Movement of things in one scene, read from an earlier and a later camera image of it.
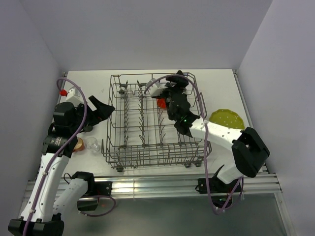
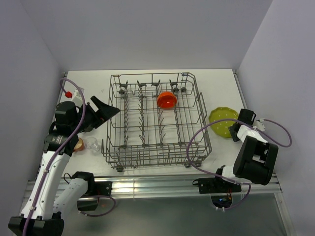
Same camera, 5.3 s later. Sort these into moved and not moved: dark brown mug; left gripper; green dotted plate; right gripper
Moved: right gripper
Not moved: green dotted plate; left gripper; dark brown mug
